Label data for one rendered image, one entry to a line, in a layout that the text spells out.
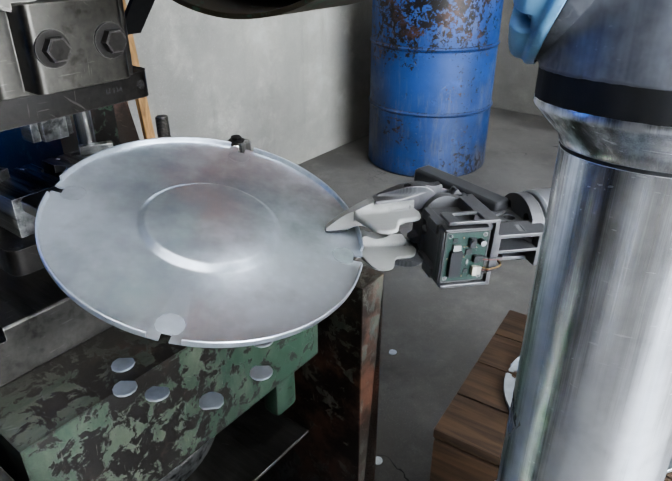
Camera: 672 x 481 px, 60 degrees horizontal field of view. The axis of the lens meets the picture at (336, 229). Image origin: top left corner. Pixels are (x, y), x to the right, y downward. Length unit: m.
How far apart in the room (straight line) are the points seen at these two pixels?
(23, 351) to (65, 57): 0.28
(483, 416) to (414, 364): 0.64
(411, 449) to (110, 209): 1.00
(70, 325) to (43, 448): 0.13
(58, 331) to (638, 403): 0.52
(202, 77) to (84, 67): 1.78
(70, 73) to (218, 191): 0.18
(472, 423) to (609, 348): 0.69
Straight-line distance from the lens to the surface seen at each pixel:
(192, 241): 0.53
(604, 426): 0.33
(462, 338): 1.73
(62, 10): 0.63
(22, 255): 0.70
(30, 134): 0.74
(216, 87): 2.46
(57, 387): 0.64
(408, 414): 1.48
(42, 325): 0.65
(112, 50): 0.64
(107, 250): 0.52
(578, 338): 0.31
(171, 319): 0.47
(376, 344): 0.85
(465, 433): 0.97
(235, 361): 0.71
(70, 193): 0.58
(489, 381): 1.06
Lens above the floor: 1.03
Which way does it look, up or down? 27 degrees down
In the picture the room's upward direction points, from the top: straight up
